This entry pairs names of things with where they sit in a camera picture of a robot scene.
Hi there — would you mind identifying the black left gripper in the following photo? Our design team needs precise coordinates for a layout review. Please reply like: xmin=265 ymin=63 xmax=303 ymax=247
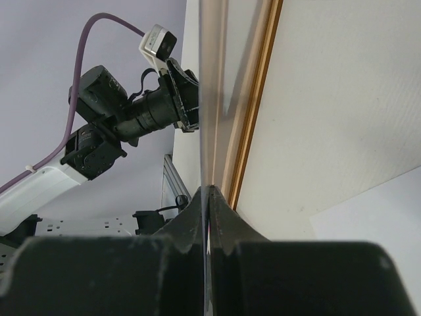
xmin=165 ymin=58 xmax=199 ymax=133

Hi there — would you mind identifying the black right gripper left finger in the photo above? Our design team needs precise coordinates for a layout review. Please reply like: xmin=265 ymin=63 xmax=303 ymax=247
xmin=1 ymin=187 xmax=209 ymax=315

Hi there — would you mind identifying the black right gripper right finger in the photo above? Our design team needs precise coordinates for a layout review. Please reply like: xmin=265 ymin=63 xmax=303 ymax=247
xmin=208 ymin=186 xmax=416 ymax=315

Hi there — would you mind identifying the wooden picture frame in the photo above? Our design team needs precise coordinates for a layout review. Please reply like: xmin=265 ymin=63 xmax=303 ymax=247
xmin=212 ymin=1 xmax=283 ymax=209

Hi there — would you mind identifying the clear acrylic sheet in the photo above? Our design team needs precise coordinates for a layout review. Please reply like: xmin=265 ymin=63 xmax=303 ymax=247
xmin=198 ymin=0 xmax=274 ymax=198

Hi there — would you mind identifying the white photo paper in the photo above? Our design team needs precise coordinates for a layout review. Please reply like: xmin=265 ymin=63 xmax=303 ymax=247
xmin=309 ymin=165 xmax=421 ymax=244

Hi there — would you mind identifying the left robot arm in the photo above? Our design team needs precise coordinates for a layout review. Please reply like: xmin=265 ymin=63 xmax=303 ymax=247
xmin=1 ymin=58 xmax=199 ymax=236

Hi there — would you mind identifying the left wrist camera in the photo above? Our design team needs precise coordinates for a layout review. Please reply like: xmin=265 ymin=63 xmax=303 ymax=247
xmin=139 ymin=24 xmax=177 ymax=72

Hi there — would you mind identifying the left white cable duct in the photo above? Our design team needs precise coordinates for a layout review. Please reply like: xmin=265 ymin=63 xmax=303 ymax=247
xmin=1 ymin=215 xmax=138 ymax=273

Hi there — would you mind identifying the left aluminium corner post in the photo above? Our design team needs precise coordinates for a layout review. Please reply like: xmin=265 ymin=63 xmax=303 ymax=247
xmin=160 ymin=154 xmax=191 ymax=221

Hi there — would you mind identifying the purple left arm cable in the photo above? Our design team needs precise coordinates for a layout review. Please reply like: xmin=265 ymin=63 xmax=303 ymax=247
xmin=0 ymin=12 xmax=146 ymax=195

